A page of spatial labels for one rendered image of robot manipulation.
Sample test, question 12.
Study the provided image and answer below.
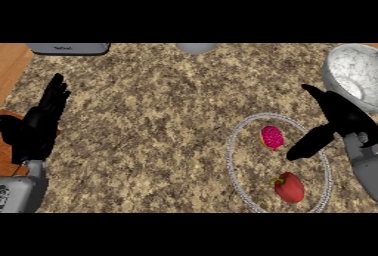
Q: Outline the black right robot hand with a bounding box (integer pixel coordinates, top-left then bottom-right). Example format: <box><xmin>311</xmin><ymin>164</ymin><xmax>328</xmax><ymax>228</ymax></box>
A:
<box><xmin>285</xmin><ymin>83</ymin><xmax>378</xmax><ymax>162</ymax></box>

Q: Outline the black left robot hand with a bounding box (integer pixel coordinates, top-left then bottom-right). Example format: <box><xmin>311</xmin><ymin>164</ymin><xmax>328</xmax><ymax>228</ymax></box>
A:
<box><xmin>0</xmin><ymin>72</ymin><xmax>72</xmax><ymax>166</ymax></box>

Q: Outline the white marble bowl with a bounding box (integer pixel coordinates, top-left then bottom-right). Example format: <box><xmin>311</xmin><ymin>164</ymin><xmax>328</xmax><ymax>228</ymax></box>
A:
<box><xmin>320</xmin><ymin>43</ymin><xmax>378</xmax><ymax>114</ymax></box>

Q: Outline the pink frosted cupcake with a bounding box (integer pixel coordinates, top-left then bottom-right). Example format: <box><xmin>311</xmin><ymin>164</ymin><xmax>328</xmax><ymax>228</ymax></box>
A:
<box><xmin>258</xmin><ymin>125</ymin><xmax>286</xmax><ymax>152</ymax></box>

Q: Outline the round speckled placemat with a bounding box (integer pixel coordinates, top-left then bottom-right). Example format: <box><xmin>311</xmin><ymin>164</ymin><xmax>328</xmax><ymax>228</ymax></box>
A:
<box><xmin>224</xmin><ymin>112</ymin><xmax>334</xmax><ymax>214</ymax></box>

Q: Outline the red bell pepper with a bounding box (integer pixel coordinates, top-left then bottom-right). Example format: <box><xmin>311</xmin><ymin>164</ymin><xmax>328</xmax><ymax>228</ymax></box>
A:
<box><xmin>269</xmin><ymin>171</ymin><xmax>307</xmax><ymax>204</ymax></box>

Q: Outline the grey flat appliance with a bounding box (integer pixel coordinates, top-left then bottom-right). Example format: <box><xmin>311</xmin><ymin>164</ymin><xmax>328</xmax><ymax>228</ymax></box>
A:
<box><xmin>25</xmin><ymin>42</ymin><xmax>112</xmax><ymax>56</ymax></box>

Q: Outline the pale grey rounded object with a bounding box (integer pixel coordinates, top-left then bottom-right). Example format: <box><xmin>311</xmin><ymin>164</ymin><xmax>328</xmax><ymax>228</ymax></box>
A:
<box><xmin>174</xmin><ymin>42</ymin><xmax>218</xmax><ymax>56</ymax></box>

